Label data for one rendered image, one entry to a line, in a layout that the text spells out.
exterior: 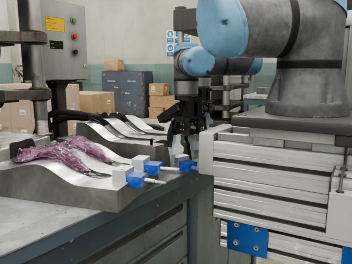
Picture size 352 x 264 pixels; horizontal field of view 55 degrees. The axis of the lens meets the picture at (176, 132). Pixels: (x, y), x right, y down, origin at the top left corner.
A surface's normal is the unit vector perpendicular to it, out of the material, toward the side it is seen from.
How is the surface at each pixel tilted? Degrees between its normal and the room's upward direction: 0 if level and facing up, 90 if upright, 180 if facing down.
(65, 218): 0
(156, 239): 90
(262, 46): 137
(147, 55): 90
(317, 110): 90
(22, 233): 0
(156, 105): 81
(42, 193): 90
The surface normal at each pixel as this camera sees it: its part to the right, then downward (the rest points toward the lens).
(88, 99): -0.29, 0.17
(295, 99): -0.55, -0.16
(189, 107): -0.74, 0.12
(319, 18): 0.22, 0.07
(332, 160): -0.49, 0.15
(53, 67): 0.82, 0.11
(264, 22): 0.22, 0.28
